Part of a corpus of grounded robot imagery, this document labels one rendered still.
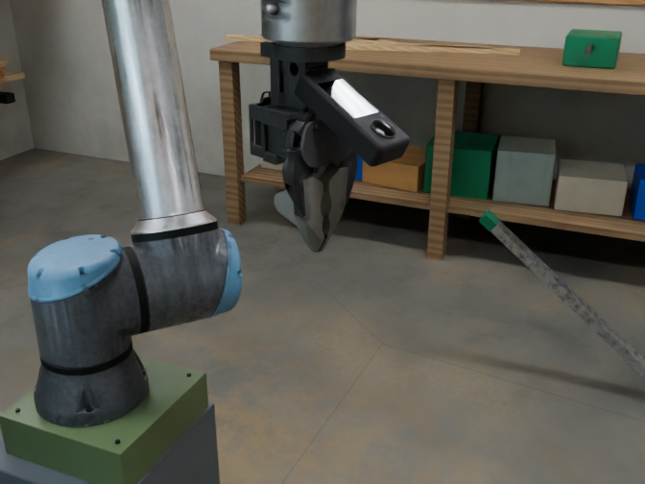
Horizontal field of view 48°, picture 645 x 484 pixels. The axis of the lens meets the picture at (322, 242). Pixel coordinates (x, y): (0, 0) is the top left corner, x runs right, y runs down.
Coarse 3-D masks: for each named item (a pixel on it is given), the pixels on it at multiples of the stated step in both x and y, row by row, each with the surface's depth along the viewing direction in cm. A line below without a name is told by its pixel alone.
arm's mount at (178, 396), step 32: (160, 384) 129; (192, 384) 130; (0, 416) 121; (32, 416) 121; (128, 416) 121; (160, 416) 121; (192, 416) 131; (32, 448) 121; (64, 448) 117; (96, 448) 114; (128, 448) 114; (160, 448) 123; (96, 480) 117; (128, 480) 115
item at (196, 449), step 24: (192, 432) 131; (0, 456) 124; (168, 456) 125; (192, 456) 133; (216, 456) 142; (0, 480) 122; (24, 480) 119; (48, 480) 118; (72, 480) 118; (144, 480) 119; (168, 480) 126; (192, 480) 134; (216, 480) 143
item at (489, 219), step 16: (496, 224) 229; (512, 240) 228; (528, 256) 228; (544, 272) 228; (560, 288) 228; (576, 304) 228; (592, 320) 227; (608, 336) 227; (624, 352) 227; (640, 368) 227
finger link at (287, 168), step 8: (288, 152) 69; (296, 152) 69; (288, 160) 69; (296, 160) 69; (288, 168) 70; (296, 168) 69; (304, 168) 70; (288, 176) 70; (296, 176) 70; (304, 176) 70; (288, 184) 71; (296, 184) 70; (288, 192) 71; (296, 192) 70; (296, 200) 71; (296, 208) 72; (304, 208) 72; (304, 216) 72
